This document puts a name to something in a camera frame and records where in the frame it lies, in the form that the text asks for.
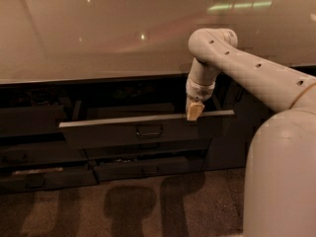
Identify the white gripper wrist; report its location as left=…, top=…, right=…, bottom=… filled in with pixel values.
left=186, top=79, right=215, bottom=121

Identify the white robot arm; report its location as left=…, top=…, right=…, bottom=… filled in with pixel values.
left=186, top=29, right=316, bottom=237

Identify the dark cabinet door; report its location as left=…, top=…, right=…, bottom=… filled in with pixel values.
left=203, top=82, right=274, bottom=170

